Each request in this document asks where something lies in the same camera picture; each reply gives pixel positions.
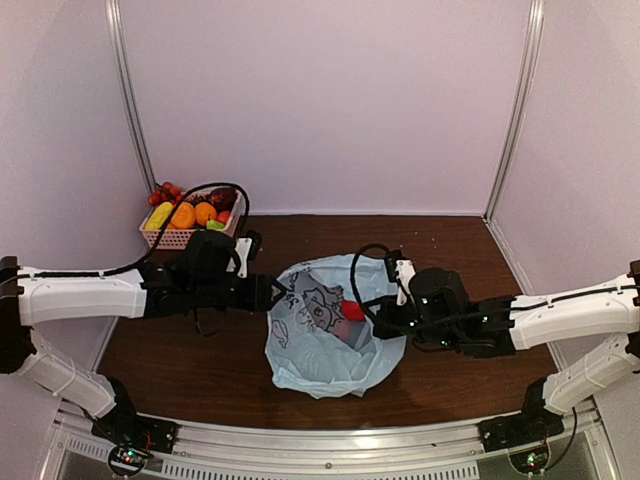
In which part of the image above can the pink perforated plastic basket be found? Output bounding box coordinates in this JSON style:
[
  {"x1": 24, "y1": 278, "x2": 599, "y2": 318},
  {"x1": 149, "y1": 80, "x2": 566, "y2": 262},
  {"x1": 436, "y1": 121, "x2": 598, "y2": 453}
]
[{"x1": 139, "y1": 186, "x2": 249, "y2": 251}]

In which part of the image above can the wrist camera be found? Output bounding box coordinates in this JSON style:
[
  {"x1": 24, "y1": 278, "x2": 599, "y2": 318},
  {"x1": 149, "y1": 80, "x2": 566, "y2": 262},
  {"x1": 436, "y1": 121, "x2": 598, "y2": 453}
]
[
  {"x1": 384, "y1": 250, "x2": 415, "y2": 306},
  {"x1": 235, "y1": 230, "x2": 262, "y2": 278}
]

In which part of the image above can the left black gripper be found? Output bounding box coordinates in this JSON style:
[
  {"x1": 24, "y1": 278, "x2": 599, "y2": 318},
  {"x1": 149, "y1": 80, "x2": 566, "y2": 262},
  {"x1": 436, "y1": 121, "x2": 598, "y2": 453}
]
[{"x1": 191, "y1": 271, "x2": 286, "y2": 311}]

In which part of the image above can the light blue printed plastic bag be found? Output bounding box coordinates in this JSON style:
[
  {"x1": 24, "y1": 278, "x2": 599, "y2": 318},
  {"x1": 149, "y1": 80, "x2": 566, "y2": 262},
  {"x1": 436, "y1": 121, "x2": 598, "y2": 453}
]
[{"x1": 265, "y1": 254, "x2": 406, "y2": 399}]

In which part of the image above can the right black cable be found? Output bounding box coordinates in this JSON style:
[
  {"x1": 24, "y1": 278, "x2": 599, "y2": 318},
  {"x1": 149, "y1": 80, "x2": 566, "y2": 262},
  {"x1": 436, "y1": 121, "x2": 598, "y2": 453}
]
[{"x1": 349, "y1": 243, "x2": 396, "y2": 321}]

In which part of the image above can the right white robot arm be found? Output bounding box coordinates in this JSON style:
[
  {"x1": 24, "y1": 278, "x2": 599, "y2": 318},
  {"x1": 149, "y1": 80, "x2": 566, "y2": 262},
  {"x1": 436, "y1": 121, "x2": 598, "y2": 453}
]
[{"x1": 374, "y1": 257, "x2": 639, "y2": 442}]

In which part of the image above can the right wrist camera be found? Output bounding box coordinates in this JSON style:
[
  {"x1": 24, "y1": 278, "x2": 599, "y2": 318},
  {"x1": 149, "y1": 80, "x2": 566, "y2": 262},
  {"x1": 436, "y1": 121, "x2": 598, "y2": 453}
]
[{"x1": 384, "y1": 250, "x2": 415, "y2": 306}]

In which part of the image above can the left black cable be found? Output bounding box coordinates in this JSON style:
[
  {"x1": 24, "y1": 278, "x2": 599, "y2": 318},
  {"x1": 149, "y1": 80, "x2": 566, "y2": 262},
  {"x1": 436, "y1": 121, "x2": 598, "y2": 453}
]
[{"x1": 0, "y1": 181, "x2": 251, "y2": 284}]

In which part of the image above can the left aluminium corner post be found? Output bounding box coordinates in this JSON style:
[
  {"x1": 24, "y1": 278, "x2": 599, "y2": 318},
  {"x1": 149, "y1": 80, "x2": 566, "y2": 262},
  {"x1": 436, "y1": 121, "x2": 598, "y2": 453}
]
[{"x1": 105, "y1": 0, "x2": 156, "y2": 193}]

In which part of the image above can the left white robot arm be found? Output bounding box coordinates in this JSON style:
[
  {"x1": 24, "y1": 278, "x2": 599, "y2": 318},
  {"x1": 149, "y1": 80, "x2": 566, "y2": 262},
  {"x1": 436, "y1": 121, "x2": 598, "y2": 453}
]
[{"x1": 1, "y1": 232, "x2": 286, "y2": 444}]

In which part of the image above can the aluminium corner post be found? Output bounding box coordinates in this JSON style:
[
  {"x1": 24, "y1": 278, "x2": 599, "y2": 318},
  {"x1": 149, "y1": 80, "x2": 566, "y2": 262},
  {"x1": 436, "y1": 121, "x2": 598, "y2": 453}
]
[
  {"x1": 483, "y1": 0, "x2": 545, "y2": 224},
  {"x1": 105, "y1": 0, "x2": 156, "y2": 193}
]

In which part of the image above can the right aluminium corner post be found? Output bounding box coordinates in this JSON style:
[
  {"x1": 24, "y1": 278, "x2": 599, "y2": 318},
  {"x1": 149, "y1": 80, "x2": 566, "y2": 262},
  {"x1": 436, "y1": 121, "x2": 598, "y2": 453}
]
[{"x1": 483, "y1": 0, "x2": 545, "y2": 224}]

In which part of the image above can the red lychee bunch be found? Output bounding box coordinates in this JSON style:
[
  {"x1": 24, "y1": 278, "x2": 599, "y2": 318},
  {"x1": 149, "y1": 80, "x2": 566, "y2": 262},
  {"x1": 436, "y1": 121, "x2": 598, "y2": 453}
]
[{"x1": 148, "y1": 182, "x2": 184, "y2": 207}]

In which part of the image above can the orange fruit in basket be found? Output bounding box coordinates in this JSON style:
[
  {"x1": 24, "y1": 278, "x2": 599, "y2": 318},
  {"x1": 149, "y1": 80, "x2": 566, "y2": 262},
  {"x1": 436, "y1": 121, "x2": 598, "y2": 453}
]
[{"x1": 194, "y1": 202, "x2": 217, "y2": 227}]

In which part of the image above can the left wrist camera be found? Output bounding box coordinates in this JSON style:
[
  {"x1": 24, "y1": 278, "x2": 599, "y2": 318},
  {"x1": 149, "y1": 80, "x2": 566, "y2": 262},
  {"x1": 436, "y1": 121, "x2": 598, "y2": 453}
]
[{"x1": 235, "y1": 230, "x2": 262, "y2": 278}]

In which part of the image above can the red peach in basket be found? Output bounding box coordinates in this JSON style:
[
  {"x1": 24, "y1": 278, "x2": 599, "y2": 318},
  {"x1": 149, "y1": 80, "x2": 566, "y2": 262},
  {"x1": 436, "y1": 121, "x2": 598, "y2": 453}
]
[{"x1": 216, "y1": 211, "x2": 231, "y2": 224}]

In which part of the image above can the dark red apple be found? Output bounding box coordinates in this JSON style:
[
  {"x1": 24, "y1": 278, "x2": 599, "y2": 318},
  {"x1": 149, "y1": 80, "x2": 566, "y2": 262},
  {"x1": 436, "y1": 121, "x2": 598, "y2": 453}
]
[{"x1": 208, "y1": 187, "x2": 237, "y2": 212}]

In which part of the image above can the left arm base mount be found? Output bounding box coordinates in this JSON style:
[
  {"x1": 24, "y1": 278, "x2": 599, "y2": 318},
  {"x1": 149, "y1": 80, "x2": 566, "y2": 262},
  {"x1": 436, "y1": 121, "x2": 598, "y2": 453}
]
[{"x1": 88, "y1": 377, "x2": 178, "y2": 454}]

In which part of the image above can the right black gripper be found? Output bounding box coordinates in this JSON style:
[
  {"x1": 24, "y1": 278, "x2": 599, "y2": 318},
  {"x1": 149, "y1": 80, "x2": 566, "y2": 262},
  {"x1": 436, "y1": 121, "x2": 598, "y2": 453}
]
[{"x1": 363, "y1": 295, "x2": 460, "y2": 350}]

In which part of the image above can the front aluminium rail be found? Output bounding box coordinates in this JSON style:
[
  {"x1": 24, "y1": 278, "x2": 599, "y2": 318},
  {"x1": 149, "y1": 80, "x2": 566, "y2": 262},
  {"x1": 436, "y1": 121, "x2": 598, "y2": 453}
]
[{"x1": 49, "y1": 399, "x2": 616, "y2": 480}]

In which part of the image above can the black cable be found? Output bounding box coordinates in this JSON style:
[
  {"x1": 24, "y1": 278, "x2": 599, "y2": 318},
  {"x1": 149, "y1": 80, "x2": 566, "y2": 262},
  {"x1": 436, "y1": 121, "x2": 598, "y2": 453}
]
[
  {"x1": 349, "y1": 243, "x2": 396, "y2": 321},
  {"x1": 0, "y1": 181, "x2": 251, "y2": 284}
]

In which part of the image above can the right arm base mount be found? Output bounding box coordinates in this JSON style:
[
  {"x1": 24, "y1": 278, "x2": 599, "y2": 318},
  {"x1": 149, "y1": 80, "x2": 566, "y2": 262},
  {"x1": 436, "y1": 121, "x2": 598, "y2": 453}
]
[{"x1": 478, "y1": 378, "x2": 565, "y2": 452}]

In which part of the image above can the green pear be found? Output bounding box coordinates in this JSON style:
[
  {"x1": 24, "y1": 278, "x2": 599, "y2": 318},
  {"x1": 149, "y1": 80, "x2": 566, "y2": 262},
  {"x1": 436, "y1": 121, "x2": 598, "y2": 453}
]
[{"x1": 206, "y1": 220, "x2": 226, "y2": 231}]

